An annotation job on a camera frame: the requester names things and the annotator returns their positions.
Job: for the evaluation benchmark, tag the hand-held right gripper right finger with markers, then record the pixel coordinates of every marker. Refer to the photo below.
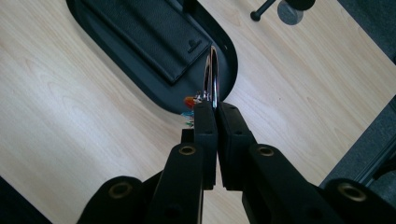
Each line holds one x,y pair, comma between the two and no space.
233,140

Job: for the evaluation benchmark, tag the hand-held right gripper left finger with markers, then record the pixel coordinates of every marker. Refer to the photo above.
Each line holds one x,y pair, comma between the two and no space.
205,137

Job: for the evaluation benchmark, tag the black oval tray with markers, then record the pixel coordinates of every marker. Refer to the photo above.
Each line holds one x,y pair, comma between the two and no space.
202,84

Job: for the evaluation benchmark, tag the black rod with round tip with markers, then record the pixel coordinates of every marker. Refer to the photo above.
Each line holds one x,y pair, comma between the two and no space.
261,11

